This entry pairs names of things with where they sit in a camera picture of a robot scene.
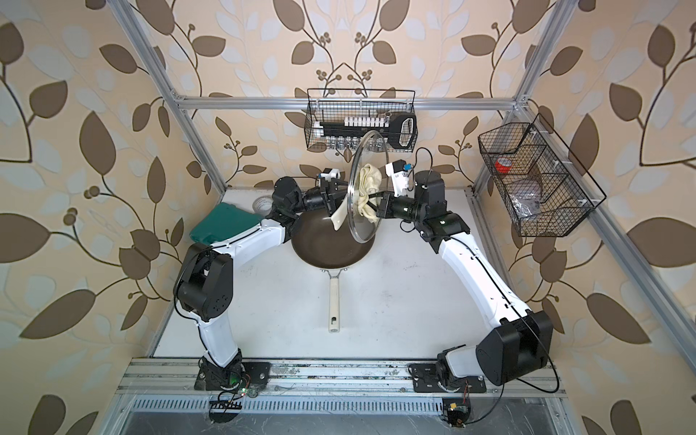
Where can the back wire basket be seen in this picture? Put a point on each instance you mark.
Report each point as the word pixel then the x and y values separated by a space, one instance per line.
pixel 338 118

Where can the dark frying pan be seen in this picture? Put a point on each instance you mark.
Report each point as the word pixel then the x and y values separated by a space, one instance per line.
pixel 317 243

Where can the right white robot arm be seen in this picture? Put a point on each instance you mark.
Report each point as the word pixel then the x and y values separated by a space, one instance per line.
pixel 517 345

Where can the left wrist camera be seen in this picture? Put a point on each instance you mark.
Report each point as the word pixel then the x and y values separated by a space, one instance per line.
pixel 330 174

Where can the clear tape roll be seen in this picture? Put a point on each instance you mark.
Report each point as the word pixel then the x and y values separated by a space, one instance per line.
pixel 262 206

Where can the aluminium mounting rail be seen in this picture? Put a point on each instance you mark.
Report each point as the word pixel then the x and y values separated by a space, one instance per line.
pixel 333 387

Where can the yellow cleaning cloth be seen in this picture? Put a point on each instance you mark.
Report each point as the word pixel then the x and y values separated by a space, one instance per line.
pixel 369 181

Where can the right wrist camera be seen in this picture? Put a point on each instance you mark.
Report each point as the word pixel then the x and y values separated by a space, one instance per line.
pixel 399 172

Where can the black socket tool set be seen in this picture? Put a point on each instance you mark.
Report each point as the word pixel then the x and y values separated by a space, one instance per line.
pixel 399 129

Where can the wire basket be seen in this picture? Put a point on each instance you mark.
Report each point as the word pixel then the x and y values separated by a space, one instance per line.
pixel 338 118
pixel 569 192

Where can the clear plastic bag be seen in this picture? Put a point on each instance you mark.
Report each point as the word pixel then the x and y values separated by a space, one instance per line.
pixel 525 197

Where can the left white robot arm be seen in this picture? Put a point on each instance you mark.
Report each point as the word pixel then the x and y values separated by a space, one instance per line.
pixel 204 289

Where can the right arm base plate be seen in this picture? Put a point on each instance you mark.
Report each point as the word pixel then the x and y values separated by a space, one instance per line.
pixel 437 378

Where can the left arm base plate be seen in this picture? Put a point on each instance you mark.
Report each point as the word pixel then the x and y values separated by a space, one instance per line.
pixel 233 378

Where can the green plastic tool case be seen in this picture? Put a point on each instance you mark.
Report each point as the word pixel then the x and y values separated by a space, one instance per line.
pixel 223 222

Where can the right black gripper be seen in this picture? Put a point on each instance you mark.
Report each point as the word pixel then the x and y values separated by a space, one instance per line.
pixel 385 209

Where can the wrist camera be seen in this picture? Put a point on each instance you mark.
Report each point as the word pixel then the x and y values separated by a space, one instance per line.
pixel 330 174
pixel 399 172

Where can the right wire basket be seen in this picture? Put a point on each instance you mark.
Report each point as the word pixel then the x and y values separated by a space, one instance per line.
pixel 569 192

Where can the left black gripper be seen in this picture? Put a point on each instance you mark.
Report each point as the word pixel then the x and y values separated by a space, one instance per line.
pixel 325 198

